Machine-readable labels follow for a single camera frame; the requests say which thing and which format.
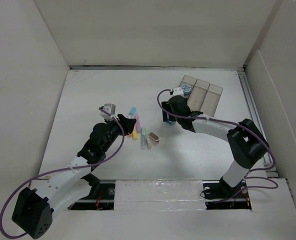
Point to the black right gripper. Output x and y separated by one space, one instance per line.
166 106

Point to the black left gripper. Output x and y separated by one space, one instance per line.
127 123

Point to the blue tape roll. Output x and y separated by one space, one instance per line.
170 122
186 89

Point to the pink highlighter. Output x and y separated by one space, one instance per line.
138 125

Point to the blue highlighter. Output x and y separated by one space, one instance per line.
132 113

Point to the yellow highlighter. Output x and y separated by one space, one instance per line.
134 135

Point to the green highlighter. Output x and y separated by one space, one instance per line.
143 141

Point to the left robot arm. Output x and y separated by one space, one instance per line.
35 209

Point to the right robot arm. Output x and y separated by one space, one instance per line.
246 143

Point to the clear three-compartment organizer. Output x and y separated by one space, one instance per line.
204 97

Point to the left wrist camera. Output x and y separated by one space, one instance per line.
107 111

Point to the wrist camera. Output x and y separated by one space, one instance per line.
177 91
107 111

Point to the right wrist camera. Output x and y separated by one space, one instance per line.
177 91

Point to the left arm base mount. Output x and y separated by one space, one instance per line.
101 196

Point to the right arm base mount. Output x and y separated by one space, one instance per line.
226 194

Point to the aluminium rail right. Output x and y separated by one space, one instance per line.
267 161

